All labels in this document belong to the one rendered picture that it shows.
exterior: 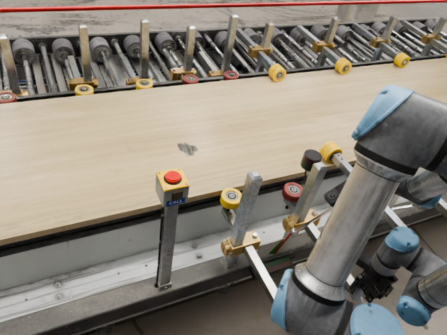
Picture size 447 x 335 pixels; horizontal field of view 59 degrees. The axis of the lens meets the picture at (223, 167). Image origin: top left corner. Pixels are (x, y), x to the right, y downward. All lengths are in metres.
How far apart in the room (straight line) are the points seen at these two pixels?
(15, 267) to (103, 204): 0.35
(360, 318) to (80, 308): 0.90
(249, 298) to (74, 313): 1.12
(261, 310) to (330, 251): 1.50
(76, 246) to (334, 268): 0.95
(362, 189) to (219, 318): 1.56
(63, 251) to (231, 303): 1.07
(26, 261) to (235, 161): 0.83
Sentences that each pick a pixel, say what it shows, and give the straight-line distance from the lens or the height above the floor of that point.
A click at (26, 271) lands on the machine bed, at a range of 1.55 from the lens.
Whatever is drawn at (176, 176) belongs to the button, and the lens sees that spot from 1.03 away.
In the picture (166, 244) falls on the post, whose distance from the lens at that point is 1.23.
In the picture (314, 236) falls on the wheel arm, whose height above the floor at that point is 0.86.
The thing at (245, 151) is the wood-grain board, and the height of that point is 0.90.
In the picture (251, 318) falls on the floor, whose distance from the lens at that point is 2.23.
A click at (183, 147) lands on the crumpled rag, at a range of 1.62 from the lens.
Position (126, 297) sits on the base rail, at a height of 0.70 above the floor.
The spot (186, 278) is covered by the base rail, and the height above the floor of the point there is 0.70.
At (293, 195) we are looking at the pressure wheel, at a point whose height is 0.91.
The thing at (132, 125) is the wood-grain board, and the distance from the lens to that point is 1.72.
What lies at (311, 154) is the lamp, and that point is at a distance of 1.34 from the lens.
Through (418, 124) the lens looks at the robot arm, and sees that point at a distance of 0.73.
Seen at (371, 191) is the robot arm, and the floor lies 1.49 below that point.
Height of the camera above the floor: 1.96
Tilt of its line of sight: 42 degrees down
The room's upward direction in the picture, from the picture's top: 12 degrees clockwise
